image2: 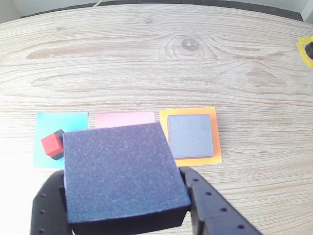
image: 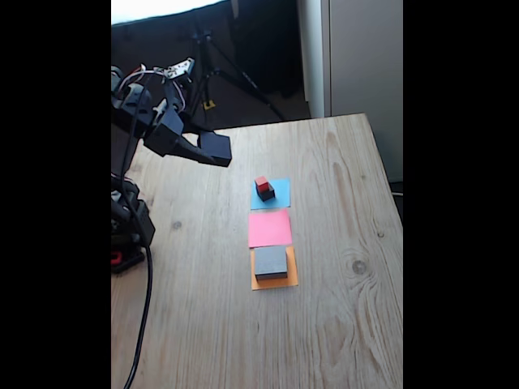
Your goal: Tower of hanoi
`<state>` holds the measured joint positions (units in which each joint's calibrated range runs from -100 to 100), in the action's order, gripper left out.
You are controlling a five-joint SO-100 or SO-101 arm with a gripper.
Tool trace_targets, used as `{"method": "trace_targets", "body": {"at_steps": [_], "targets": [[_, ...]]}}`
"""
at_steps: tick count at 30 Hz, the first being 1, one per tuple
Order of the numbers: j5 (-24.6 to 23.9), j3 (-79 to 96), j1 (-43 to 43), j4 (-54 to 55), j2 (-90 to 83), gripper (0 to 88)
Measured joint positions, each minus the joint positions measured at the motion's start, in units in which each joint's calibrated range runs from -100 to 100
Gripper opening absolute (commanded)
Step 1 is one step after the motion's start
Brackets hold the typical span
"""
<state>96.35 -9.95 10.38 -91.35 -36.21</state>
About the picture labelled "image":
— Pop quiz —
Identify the black tripod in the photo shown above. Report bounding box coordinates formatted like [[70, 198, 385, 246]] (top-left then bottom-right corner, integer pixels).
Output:
[[181, 28, 288, 133]]

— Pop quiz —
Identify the medium dark foam block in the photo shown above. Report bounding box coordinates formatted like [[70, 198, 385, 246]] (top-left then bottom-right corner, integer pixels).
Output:
[[196, 130, 233, 168]]

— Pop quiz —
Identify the blue paper sheet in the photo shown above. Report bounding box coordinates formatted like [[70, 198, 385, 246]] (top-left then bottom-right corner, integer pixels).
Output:
[[250, 177, 292, 211]]

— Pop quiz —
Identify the large grey foam block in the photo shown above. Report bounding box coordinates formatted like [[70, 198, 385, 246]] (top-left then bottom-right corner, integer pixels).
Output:
[[254, 245, 290, 282]]

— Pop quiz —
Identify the pink paper sheet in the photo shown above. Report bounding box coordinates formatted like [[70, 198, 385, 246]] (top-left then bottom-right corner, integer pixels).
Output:
[[247, 208, 293, 249]]

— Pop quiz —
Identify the orange paper sheet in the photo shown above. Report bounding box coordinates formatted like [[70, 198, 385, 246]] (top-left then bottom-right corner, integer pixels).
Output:
[[251, 246, 299, 292]]

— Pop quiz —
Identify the red and black table clamp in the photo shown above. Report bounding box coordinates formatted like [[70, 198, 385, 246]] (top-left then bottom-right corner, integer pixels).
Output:
[[111, 245, 146, 275]]

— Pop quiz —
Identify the black cable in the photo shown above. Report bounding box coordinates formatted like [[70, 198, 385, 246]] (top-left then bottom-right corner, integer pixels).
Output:
[[119, 80, 154, 389]]

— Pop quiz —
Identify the small black foam block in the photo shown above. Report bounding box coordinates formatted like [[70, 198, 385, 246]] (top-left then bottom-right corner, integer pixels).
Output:
[[255, 182, 277, 203]]

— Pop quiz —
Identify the white cabinet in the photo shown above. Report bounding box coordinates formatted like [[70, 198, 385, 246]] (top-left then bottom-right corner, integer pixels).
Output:
[[298, 0, 404, 183]]

